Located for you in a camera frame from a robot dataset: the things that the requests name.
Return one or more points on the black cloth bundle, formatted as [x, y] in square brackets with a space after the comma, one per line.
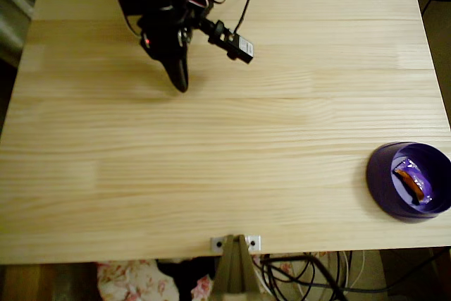
[183, 276]

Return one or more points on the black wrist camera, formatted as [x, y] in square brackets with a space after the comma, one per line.
[239, 47]

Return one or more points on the grey pleated curtain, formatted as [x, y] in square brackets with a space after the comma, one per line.
[14, 5]

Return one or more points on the floral cloth under table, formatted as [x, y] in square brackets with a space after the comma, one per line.
[134, 280]

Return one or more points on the silver metal bracket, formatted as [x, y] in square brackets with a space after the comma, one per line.
[257, 242]

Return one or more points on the purple plastic bowl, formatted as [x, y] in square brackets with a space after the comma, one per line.
[378, 181]

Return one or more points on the metal table clamp bracket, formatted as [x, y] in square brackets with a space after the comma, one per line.
[234, 273]

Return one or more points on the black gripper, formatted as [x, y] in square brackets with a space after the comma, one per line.
[168, 55]

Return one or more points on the purple orange candy wrapper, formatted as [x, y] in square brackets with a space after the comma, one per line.
[414, 177]

